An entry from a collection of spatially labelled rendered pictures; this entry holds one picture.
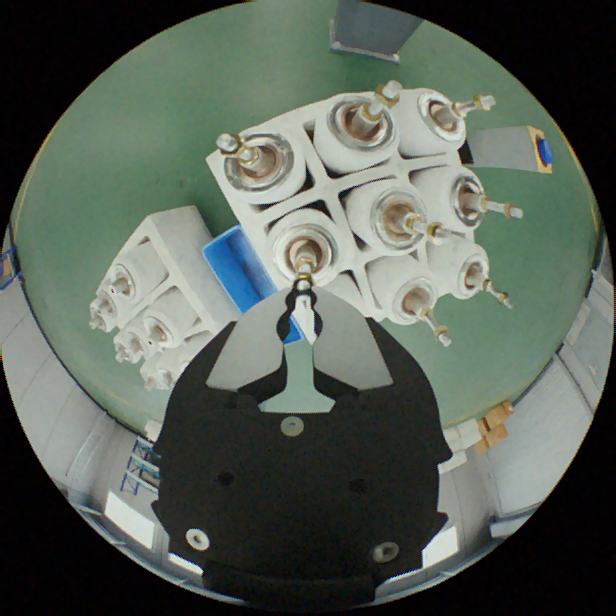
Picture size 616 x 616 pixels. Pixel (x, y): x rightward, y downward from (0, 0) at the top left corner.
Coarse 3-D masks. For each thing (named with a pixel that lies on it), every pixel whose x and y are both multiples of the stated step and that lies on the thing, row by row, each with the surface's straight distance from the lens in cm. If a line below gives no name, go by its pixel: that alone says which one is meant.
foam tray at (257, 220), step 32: (288, 128) 30; (320, 160) 28; (384, 160) 33; (416, 160) 33; (448, 160) 37; (224, 192) 30; (320, 192) 28; (256, 224) 29; (352, 256) 30; (416, 256) 35
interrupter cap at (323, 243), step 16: (304, 224) 20; (288, 240) 21; (304, 240) 21; (320, 240) 21; (272, 256) 21; (288, 256) 21; (320, 256) 22; (336, 256) 21; (288, 272) 22; (320, 272) 22
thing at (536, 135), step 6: (528, 126) 38; (534, 132) 39; (540, 132) 43; (534, 138) 38; (540, 138) 41; (534, 144) 38; (534, 150) 37; (540, 156) 39; (540, 162) 38; (540, 168) 38; (546, 168) 41
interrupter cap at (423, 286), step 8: (408, 280) 26; (416, 280) 26; (424, 280) 27; (400, 288) 26; (408, 288) 26; (416, 288) 27; (424, 288) 28; (432, 288) 29; (400, 296) 26; (408, 296) 27; (424, 296) 29; (432, 296) 29; (392, 304) 27; (400, 304) 27; (408, 304) 28; (432, 304) 30; (400, 312) 28; (408, 312) 29; (400, 320) 29; (408, 320) 30; (416, 320) 30
